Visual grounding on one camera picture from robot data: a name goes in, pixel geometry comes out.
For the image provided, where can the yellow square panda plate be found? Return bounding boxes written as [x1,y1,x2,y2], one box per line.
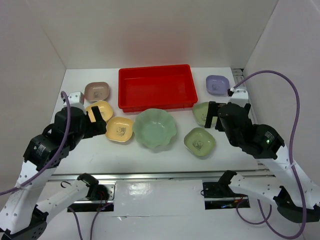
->
[105,116,134,145]

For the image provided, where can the purple square panda plate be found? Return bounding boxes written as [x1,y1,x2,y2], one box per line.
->
[205,75,230,96]

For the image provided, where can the aluminium mounting rail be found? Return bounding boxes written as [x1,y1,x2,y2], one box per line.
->
[48,169,273,182]

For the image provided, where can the green square panda plate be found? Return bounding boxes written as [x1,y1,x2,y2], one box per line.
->
[183,127,216,158]

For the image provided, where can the red plastic bin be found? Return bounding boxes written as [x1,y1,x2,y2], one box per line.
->
[118,64,198,113]

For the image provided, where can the yellow square plate upper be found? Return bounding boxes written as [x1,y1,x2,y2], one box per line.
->
[85,100,114,122]

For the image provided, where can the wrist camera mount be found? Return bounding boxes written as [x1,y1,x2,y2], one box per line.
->
[227,87,249,108]
[60,91,85,110]

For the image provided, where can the pink square panda plate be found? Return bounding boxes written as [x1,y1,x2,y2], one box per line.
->
[84,82,110,102]

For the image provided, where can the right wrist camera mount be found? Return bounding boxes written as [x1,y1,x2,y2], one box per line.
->
[227,87,249,108]

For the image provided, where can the large green scalloped bowl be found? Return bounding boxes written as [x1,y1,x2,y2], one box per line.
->
[132,108,178,153]

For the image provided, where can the green square plate upper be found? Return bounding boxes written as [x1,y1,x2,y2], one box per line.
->
[192,102,209,127]

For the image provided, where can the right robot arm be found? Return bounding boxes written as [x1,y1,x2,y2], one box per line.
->
[206,101,320,224]

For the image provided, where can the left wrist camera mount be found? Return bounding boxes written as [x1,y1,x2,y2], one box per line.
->
[60,91,85,110]

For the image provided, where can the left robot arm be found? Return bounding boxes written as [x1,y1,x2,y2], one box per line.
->
[0,106,109,240]

